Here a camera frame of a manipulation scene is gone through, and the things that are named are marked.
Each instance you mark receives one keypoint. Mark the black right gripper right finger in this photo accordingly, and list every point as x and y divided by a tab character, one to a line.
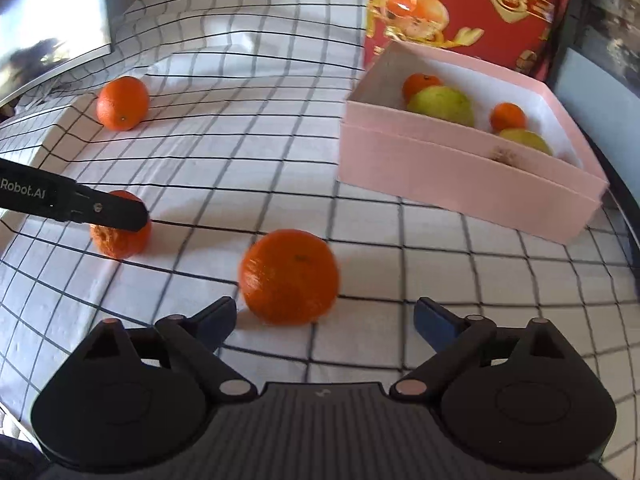
476	360

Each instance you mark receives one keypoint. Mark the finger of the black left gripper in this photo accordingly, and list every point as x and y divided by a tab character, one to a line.
107	209

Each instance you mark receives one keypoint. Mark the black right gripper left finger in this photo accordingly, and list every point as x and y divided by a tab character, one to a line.
172	361

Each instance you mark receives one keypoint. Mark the small orange tangerine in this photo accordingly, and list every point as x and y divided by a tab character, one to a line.
120	244

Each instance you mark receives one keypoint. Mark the large orange tangerine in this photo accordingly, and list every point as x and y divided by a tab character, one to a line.
289	277

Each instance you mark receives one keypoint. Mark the far orange tangerine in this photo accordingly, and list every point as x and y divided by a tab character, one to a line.
123	103

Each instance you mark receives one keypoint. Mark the white black grid tablecloth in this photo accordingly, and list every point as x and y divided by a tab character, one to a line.
241	139

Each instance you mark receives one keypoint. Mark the dark screen monitor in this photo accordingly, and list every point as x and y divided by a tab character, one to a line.
41	39

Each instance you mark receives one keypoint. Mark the small green pear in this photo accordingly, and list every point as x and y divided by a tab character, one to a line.
527	138

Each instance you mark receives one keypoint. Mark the pink cardboard box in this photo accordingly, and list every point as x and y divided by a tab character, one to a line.
387	149

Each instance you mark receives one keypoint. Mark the orange tangerine in box right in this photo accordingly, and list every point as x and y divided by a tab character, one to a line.
507	115

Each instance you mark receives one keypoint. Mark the orange tangerine in box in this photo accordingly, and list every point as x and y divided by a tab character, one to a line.
507	115
416	83

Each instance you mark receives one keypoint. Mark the large green pear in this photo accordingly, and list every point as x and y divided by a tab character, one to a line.
443	103

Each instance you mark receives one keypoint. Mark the orange tangerine in box back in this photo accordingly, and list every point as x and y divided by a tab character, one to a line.
416	83

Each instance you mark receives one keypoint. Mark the red snack bag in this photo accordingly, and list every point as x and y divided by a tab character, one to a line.
516	34

